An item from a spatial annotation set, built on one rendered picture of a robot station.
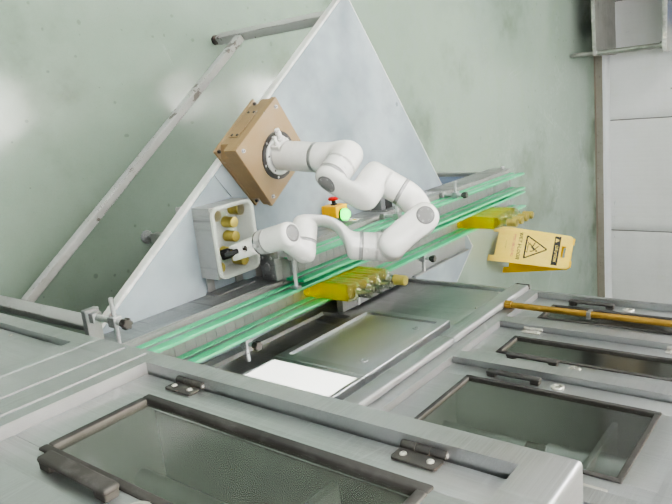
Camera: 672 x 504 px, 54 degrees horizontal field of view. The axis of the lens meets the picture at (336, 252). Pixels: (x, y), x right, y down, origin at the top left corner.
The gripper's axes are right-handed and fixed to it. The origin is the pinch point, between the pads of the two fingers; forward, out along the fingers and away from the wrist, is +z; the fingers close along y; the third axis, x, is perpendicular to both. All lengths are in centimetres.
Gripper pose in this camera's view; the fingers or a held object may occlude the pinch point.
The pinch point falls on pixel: (230, 252)
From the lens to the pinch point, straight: 208.9
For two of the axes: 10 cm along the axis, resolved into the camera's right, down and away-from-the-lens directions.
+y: 6.1, -2.8, 7.4
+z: -7.2, 1.9, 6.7
